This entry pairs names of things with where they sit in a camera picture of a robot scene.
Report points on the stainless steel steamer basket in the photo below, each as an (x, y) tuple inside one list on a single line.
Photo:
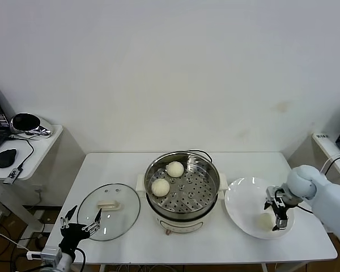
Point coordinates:
[(197, 167)]

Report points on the white round plate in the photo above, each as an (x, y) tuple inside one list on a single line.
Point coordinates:
[(243, 204)]

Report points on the grey usb dongle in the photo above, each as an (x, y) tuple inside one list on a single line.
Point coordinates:
[(12, 175)]

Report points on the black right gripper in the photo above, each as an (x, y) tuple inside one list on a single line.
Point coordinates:
[(283, 202)]

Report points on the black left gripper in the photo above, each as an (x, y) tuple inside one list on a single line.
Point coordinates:
[(73, 233)]

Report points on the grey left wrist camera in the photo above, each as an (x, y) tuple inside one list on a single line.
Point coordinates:
[(51, 254)]

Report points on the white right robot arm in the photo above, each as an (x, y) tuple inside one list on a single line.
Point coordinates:
[(328, 198)]

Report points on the chrome device with black top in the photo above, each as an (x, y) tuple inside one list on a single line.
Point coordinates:
[(25, 122)]

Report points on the white wall socket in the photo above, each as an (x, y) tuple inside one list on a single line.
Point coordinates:
[(38, 189)]

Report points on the black computer mouse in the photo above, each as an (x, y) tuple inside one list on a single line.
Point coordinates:
[(5, 158)]

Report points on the white steamed baozi bun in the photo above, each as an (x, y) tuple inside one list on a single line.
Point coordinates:
[(160, 187), (174, 169), (264, 221)]

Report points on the white side table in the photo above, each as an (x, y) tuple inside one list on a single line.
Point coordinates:
[(39, 153), (326, 147)]

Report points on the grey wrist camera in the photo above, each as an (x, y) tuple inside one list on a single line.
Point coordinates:
[(51, 254), (270, 192)]

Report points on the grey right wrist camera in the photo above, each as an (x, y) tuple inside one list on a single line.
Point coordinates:
[(270, 192)]

